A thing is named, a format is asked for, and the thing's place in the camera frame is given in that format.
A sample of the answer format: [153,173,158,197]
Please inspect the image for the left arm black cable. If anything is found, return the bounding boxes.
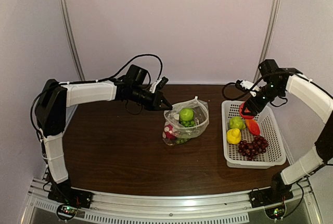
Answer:
[30,54,165,136]

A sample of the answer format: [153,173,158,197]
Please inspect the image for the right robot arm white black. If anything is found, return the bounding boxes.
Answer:
[239,59,332,199]

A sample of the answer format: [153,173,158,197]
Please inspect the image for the pink fake peach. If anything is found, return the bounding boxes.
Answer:
[239,102,255,119]

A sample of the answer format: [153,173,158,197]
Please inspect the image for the yellow fake lemon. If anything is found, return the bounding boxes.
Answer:
[226,128,241,145]

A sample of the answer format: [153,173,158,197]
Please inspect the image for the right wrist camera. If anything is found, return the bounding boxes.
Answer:
[235,80,260,97]

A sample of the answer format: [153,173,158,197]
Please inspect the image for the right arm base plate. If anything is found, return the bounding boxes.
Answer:
[248,187,293,208]

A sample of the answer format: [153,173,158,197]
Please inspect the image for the red fake apple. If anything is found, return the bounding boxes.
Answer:
[245,119,261,135]

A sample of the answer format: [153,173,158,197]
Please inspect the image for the white perforated plastic basket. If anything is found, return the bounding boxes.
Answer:
[221,100,287,169]

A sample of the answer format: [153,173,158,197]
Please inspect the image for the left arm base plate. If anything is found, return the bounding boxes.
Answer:
[48,186,93,209]

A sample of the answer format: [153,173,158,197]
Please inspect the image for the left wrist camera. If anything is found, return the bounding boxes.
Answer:
[149,77,169,93]

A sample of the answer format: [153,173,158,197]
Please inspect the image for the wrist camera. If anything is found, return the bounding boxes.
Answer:
[149,77,169,93]
[235,80,260,97]

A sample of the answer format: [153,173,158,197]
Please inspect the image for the clear zip top bag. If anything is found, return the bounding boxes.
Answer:
[162,97,209,146]

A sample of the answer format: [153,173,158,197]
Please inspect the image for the right aluminium frame post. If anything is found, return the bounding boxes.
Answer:
[253,0,285,83]

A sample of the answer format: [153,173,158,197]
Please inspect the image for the green fake apple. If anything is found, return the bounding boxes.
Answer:
[229,116,246,130]
[179,108,194,122]

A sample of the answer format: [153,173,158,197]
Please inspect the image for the green fake grapes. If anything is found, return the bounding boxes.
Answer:
[174,120,195,145]

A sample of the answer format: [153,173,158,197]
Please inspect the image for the purple fake grapes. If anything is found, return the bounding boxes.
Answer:
[238,135,268,160]

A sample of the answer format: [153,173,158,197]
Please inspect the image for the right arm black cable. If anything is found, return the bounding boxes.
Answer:
[221,72,266,102]

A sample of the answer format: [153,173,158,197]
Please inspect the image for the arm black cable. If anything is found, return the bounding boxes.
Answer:
[221,72,266,102]
[30,54,165,136]

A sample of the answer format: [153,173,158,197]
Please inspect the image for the aluminium front rail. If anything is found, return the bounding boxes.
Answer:
[19,178,323,223]

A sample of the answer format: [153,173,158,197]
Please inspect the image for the green fake apple in bag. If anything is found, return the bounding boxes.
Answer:
[179,108,194,122]

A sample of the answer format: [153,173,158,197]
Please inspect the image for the left aluminium frame post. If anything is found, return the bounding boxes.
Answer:
[59,0,85,81]

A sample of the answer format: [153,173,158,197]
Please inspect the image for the aluminium frame post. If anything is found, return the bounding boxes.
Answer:
[59,0,85,81]
[253,0,285,83]

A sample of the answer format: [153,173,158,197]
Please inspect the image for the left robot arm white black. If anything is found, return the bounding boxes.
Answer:
[34,65,173,184]

